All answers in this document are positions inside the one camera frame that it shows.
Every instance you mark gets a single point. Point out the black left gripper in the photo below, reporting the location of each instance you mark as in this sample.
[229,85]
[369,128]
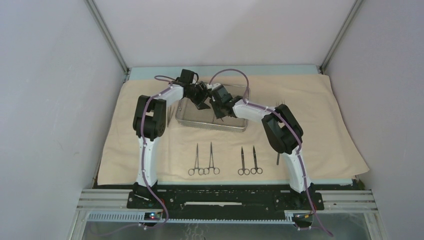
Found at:
[204,94]

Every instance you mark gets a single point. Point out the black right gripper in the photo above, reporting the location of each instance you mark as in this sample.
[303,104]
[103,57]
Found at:
[218,115]

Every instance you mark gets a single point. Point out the metal surgical instrument tray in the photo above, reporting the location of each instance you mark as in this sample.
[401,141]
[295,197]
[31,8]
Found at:
[188,115]

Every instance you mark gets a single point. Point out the metal hemostat clamp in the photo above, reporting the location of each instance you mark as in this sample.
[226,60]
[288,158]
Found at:
[211,164]
[196,168]

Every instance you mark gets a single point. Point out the metal surgical scissors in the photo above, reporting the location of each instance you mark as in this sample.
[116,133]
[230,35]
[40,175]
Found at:
[255,170]

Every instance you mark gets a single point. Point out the beige cloth wrap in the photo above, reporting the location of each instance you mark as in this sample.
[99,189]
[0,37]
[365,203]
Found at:
[329,153]

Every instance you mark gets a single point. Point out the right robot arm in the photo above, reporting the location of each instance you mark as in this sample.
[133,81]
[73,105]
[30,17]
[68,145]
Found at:
[282,129]

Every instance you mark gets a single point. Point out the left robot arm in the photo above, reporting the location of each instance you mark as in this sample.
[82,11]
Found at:
[150,118]

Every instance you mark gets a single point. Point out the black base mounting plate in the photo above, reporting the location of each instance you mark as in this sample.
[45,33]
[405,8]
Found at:
[225,197]

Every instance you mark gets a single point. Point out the aluminium frame rail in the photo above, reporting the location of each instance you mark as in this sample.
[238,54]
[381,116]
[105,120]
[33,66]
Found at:
[250,207]

